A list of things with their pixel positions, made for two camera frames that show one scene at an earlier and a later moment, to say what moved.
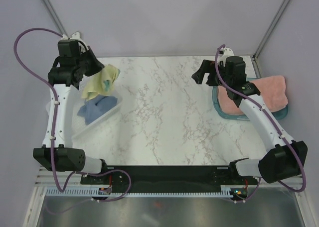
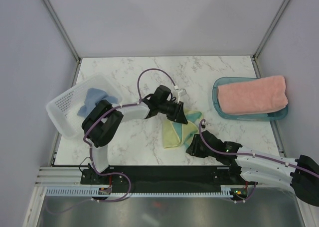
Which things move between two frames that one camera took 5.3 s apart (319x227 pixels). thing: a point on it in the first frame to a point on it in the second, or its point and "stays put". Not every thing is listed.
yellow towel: (100, 83) to (175, 134)
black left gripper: (97, 66) to (178, 115)
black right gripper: (208, 66) to (193, 149)
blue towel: (93, 107) stays put
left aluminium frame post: (53, 11) stays put
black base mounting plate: (134, 177) stays put
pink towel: (272, 89) stays put
